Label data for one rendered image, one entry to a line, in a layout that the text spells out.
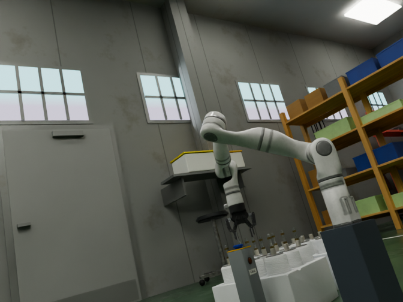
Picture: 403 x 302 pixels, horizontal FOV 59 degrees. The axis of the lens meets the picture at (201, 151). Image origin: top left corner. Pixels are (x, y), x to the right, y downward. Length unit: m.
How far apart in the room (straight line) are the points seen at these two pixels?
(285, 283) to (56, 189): 3.23
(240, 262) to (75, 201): 3.09
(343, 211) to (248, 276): 0.42
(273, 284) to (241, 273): 0.15
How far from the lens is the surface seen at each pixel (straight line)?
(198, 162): 4.36
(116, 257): 4.31
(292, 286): 1.50
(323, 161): 1.38
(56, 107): 4.70
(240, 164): 4.76
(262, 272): 1.61
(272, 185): 5.92
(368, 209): 5.42
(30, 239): 4.14
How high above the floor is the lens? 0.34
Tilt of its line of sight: 15 degrees up
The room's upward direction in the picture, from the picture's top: 15 degrees counter-clockwise
